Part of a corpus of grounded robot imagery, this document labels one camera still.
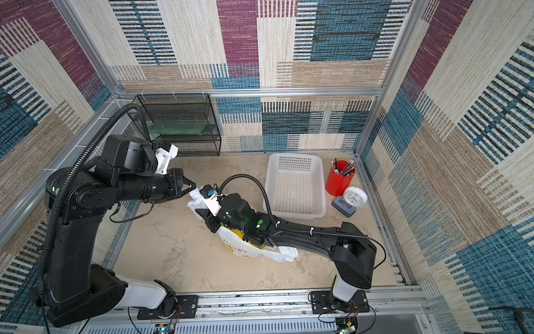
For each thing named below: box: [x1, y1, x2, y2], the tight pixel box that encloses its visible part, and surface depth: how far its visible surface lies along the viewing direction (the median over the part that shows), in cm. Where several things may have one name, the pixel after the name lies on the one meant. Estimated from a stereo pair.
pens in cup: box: [330, 157, 356, 177], surface depth 98 cm
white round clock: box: [330, 185, 368, 218], surface depth 98 cm
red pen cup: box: [325, 160, 354, 197], surface depth 98 cm
